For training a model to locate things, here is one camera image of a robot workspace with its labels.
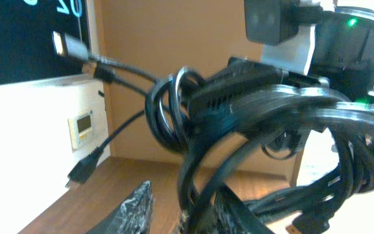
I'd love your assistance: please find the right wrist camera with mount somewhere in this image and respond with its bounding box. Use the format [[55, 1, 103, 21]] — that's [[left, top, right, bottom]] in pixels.
[[243, 0, 324, 74]]

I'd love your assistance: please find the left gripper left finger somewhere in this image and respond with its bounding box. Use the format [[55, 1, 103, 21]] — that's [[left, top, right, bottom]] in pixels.
[[86, 180, 154, 234]]

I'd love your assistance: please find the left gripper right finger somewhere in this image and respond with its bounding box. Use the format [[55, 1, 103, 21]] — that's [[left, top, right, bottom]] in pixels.
[[206, 184, 273, 234]]

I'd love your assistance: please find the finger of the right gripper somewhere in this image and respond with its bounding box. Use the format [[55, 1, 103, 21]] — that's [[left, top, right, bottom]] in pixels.
[[186, 70, 330, 124], [207, 56, 290, 85]]

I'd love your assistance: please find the wall thermostat panel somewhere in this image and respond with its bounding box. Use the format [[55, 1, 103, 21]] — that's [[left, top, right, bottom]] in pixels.
[[68, 109, 94, 150]]

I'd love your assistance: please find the dark monitor screen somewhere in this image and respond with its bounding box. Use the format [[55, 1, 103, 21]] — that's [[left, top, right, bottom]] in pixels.
[[0, 0, 90, 85]]

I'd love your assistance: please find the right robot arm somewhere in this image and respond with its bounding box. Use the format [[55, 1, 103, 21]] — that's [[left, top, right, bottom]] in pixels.
[[178, 6, 374, 211]]

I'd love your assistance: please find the black cable bundle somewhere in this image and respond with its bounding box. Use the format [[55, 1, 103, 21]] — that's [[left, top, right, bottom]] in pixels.
[[51, 31, 374, 234]]

